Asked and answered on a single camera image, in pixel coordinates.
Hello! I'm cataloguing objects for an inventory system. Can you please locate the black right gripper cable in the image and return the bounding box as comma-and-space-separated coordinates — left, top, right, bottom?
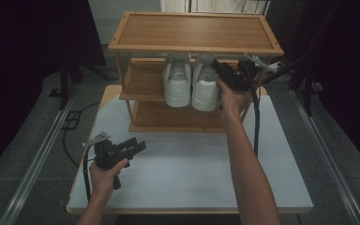
245, 60, 262, 158

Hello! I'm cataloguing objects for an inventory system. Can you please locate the white table mat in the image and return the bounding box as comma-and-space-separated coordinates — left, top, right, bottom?
67, 95, 314, 210

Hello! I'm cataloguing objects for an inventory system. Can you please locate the wooden three-tier shoe rack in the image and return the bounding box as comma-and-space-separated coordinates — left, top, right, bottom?
107, 11, 285, 135

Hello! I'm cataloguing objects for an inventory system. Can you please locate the black floor stand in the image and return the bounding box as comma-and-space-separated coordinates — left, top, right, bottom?
260, 50, 326, 117
49, 54, 119, 111

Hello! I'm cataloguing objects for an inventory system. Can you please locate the person's right hand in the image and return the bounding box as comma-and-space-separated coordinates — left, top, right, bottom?
215, 77, 253, 119

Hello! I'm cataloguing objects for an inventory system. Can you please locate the dark curtain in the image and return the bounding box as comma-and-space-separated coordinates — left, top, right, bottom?
0, 0, 108, 181
264, 0, 360, 177

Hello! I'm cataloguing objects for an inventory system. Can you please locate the black floor socket frame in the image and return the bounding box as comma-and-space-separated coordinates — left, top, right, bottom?
61, 110, 83, 131

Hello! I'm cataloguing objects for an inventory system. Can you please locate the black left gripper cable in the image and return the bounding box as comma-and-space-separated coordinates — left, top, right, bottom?
82, 145, 98, 203

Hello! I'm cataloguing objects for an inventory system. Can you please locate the black floor cable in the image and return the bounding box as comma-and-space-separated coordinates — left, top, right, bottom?
62, 100, 102, 169

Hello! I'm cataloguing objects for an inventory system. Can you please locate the person's left hand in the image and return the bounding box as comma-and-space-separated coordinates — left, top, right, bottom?
88, 157, 129, 199

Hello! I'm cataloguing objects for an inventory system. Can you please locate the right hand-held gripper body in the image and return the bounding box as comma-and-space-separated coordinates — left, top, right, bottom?
226, 52, 277, 93

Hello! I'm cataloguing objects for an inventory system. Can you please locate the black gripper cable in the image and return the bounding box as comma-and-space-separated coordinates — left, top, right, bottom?
82, 145, 98, 203
245, 60, 262, 158

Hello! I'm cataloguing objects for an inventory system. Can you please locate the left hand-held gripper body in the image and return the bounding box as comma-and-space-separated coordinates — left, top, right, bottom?
82, 131, 131, 191

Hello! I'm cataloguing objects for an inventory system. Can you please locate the white power strip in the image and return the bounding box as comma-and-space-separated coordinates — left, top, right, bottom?
256, 55, 286, 72

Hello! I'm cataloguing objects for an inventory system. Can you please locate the white sneaker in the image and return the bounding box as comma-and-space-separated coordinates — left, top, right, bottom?
191, 52, 222, 113
162, 52, 192, 109

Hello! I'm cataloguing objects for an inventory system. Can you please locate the metal floor rail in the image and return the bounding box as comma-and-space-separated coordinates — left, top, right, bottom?
290, 88, 360, 225
0, 89, 80, 225

